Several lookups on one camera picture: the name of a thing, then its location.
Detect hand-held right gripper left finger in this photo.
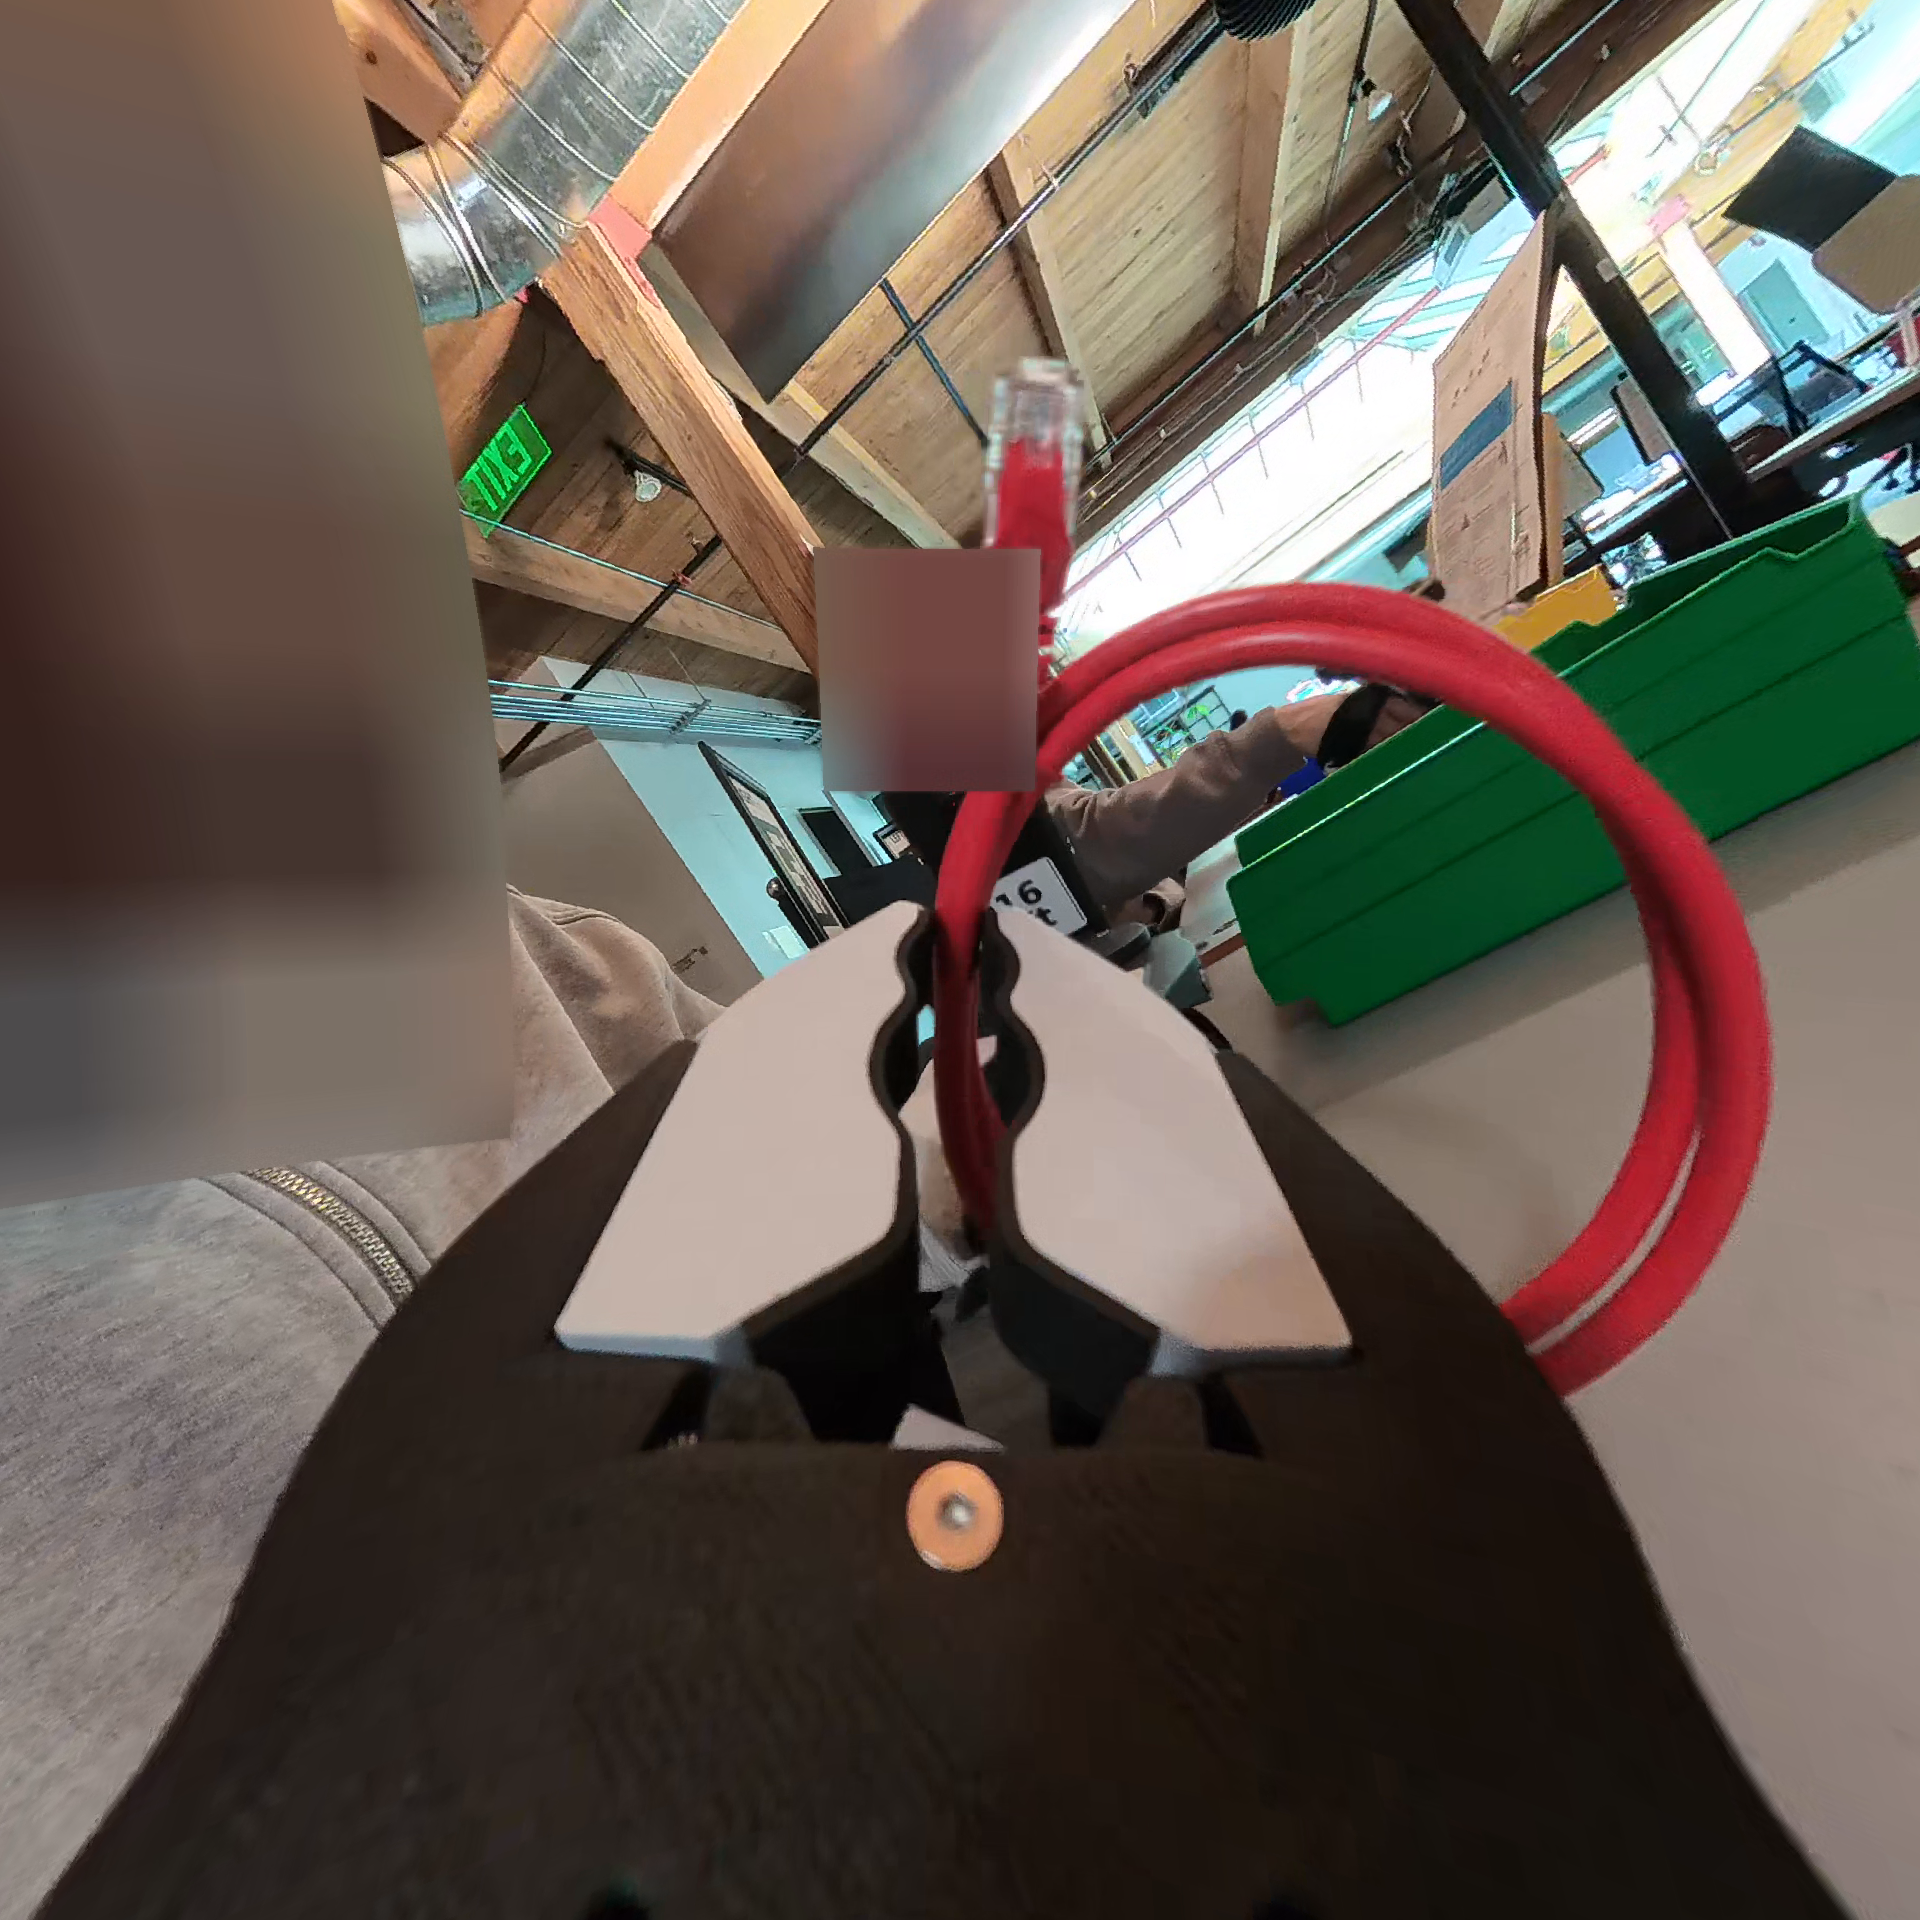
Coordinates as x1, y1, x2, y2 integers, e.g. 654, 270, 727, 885
553, 902, 943, 1372

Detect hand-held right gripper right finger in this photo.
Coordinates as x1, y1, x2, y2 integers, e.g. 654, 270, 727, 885
980, 913, 1357, 1376

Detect red ethernet cable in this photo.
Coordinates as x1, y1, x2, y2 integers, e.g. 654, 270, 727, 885
931, 358, 1773, 1394

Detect black framed poster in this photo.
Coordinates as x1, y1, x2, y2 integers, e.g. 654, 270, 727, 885
698, 742, 846, 951

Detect ceiling conduit pipes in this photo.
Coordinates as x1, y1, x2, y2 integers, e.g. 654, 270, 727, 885
485, 677, 823, 743

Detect green plastic bin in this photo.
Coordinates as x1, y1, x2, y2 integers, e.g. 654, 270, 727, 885
1229, 493, 1920, 1028

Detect green exit sign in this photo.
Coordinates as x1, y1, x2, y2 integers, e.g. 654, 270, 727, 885
454, 400, 553, 538

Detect person's grey zip hoodie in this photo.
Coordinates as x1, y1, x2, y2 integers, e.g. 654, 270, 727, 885
0, 885, 724, 1920

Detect yellow plastic bin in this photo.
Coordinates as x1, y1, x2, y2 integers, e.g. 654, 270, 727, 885
1494, 578, 1625, 655

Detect grey ceiling panel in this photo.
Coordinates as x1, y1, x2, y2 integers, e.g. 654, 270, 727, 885
636, 0, 1207, 400

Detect cardboard box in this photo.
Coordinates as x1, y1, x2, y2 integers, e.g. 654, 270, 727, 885
1423, 209, 1573, 625

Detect silver ventilation duct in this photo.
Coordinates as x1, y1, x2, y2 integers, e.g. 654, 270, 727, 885
375, 0, 753, 328

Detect black steel post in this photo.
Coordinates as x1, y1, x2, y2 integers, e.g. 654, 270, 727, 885
1392, 0, 1773, 527

